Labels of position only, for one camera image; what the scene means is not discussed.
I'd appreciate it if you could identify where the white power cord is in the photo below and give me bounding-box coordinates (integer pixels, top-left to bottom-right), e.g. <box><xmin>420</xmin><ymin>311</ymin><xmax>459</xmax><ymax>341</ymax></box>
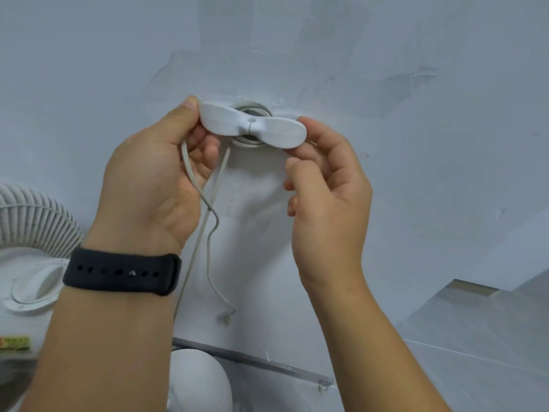
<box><xmin>173</xmin><ymin>100</ymin><xmax>275</xmax><ymax>327</ymax></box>

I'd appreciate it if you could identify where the person's left hand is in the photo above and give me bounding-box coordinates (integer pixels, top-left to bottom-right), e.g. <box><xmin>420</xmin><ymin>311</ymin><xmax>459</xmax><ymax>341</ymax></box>
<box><xmin>85</xmin><ymin>94</ymin><xmax>222</xmax><ymax>256</ymax></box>

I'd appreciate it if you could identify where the person's right hand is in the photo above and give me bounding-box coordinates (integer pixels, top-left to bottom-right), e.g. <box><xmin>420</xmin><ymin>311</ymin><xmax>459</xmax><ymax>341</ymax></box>
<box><xmin>283</xmin><ymin>115</ymin><xmax>373</xmax><ymax>293</ymax></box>

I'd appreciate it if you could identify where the person's right forearm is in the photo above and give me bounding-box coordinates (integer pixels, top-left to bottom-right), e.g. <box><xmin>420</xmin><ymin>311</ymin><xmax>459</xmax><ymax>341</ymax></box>
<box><xmin>299</xmin><ymin>273</ymin><xmax>452</xmax><ymax>412</ymax></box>

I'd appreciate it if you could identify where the person's left forearm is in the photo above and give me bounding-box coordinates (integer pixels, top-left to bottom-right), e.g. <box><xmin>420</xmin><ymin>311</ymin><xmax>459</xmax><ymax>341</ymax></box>
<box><xmin>20</xmin><ymin>286</ymin><xmax>177</xmax><ymax>412</ymax></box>

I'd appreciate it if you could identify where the clear tape strip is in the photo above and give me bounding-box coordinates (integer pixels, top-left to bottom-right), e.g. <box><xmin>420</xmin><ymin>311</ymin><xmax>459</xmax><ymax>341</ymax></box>
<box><xmin>197</xmin><ymin>0</ymin><xmax>254</xmax><ymax>53</ymax></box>
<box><xmin>372</xmin><ymin>65</ymin><xmax>439</xmax><ymax>117</ymax></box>
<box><xmin>295</xmin><ymin>0</ymin><xmax>372</xmax><ymax>57</ymax></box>

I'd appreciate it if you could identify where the white fan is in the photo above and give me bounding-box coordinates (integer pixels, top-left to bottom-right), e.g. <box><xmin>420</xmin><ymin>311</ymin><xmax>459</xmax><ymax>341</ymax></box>
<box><xmin>0</xmin><ymin>181</ymin><xmax>233</xmax><ymax>412</ymax></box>

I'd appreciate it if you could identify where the black wristband watch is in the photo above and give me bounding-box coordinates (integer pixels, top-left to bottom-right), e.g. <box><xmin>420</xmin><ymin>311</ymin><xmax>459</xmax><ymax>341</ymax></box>
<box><xmin>62</xmin><ymin>247</ymin><xmax>182</xmax><ymax>297</ymax></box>

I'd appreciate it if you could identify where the white wall cord winder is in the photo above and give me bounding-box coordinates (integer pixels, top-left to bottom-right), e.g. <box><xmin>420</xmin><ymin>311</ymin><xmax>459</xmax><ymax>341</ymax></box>
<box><xmin>198</xmin><ymin>98</ymin><xmax>309</xmax><ymax>150</ymax></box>

